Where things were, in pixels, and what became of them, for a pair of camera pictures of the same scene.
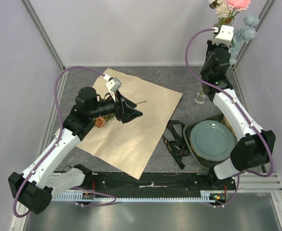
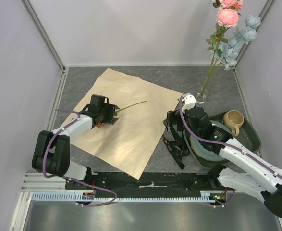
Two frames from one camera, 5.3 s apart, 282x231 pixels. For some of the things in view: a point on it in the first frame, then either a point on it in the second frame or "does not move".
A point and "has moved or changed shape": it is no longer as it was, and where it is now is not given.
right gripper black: x=211 y=45 to x=173 y=116
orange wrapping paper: x=129 y=146 does not move
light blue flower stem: x=246 y=32 does not move
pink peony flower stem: x=236 y=6 has moved or changed shape
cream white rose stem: x=222 y=10 to x=217 y=4
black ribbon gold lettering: x=177 y=148 does not move
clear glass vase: x=200 y=98 does not move
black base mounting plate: x=156 y=183 does not move
